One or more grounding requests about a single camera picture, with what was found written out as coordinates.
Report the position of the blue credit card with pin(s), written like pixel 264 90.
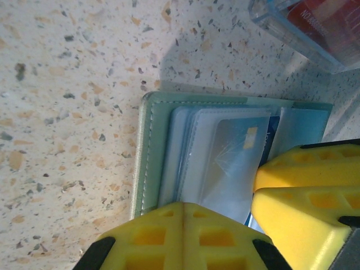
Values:
pixel 233 157

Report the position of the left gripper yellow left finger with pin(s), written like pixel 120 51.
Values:
pixel 146 247

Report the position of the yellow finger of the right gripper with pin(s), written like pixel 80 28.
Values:
pixel 303 225
pixel 309 171

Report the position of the red credit card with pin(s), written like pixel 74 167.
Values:
pixel 323 25

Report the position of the pale green card holder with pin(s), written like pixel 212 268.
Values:
pixel 152 157

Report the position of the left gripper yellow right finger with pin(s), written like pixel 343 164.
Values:
pixel 219 247

